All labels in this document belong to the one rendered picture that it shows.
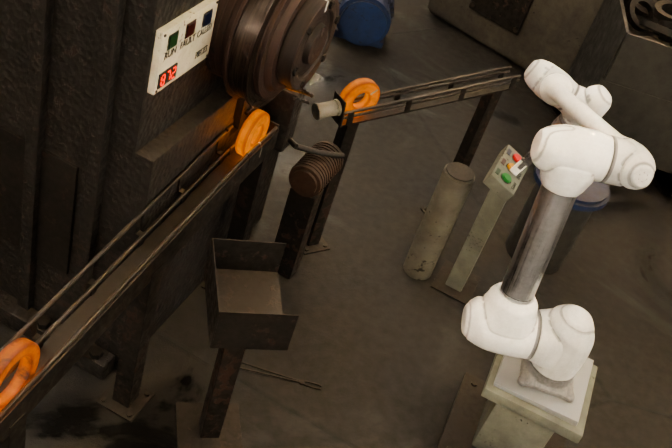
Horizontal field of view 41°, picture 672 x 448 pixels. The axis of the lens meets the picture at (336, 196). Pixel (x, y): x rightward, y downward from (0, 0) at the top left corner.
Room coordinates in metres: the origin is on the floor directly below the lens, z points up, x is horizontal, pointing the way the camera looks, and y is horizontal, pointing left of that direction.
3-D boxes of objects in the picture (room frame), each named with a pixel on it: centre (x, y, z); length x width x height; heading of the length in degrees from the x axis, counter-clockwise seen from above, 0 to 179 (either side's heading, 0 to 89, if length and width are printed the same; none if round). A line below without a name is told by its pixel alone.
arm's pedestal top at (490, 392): (2.03, -0.81, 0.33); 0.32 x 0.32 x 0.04; 79
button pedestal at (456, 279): (2.73, -0.57, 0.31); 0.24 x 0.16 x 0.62; 167
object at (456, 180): (2.73, -0.40, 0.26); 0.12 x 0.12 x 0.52
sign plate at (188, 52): (1.94, 0.49, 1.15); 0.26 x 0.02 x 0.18; 167
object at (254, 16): (2.24, 0.30, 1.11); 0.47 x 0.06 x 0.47; 167
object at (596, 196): (3.08, -0.89, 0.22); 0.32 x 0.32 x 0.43
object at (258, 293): (1.67, 0.13, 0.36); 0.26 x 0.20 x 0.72; 22
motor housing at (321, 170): (2.53, 0.10, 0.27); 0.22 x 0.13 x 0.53; 167
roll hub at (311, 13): (2.22, 0.21, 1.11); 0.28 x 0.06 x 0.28; 167
